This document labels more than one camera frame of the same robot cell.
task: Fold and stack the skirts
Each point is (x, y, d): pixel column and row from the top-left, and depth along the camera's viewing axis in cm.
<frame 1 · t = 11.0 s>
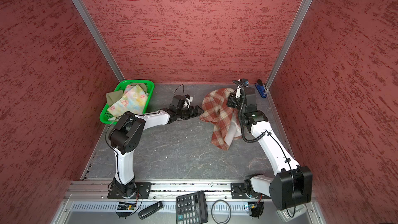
left hand: (199, 114, 95), fingers open
right hand: (228, 96, 81), fingers closed
green plastic basket: (150, 86, 113), point 7 cm above the table
red plaid skirt: (226, 119, 87), point 14 cm above the table
floral pastel skirt: (134, 99, 102), point 9 cm above the table
olive green skirt: (112, 97, 99), point 13 cm above the table
blue clamp tool: (261, 88, 117), point 5 cm above the table

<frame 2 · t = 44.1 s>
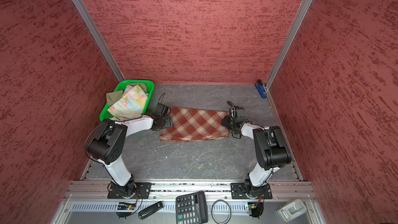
left hand: (165, 126, 98), fingers open
right hand: (222, 125, 97), fingers open
red plaid skirt: (193, 124, 99), point 2 cm above the table
the other named things where they were.

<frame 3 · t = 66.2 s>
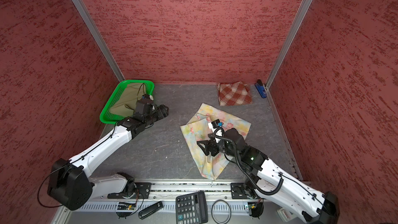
left hand: (163, 113, 84), fingers open
right hand: (202, 143, 71), fingers open
red plaid skirt: (233, 94, 115), point 3 cm above the table
floral pastel skirt: (198, 129, 91), point 7 cm above the table
olive green skirt: (125, 104, 95), point 13 cm above the table
the other named things where they were.

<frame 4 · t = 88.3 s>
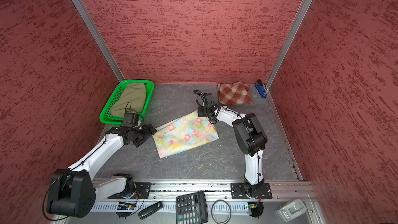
left hand: (152, 137, 86), fingers open
right hand: (200, 114, 98), fingers open
floral pastel skirt: (184, 134, 94), point 2 cm above the table
the other named things where they were.

